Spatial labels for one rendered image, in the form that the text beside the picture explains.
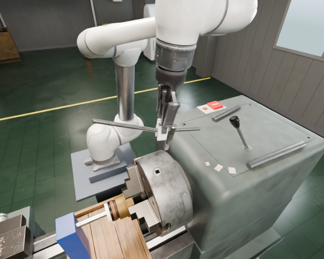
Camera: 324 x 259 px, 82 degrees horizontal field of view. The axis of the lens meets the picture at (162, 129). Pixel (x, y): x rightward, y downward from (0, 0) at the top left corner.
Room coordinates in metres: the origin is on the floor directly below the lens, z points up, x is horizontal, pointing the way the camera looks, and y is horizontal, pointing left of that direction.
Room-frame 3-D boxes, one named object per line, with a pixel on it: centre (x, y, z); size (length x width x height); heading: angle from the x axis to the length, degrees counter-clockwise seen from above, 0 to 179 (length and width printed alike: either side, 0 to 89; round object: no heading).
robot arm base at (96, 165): (0.91, 0.42, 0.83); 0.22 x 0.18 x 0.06; 115
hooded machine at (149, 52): (6.11, 0.18, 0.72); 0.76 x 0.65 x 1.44; 25
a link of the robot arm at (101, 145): (0.93, 0.39, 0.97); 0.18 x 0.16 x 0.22; 130
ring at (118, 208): (0.39, 0.16, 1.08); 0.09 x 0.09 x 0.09; 26
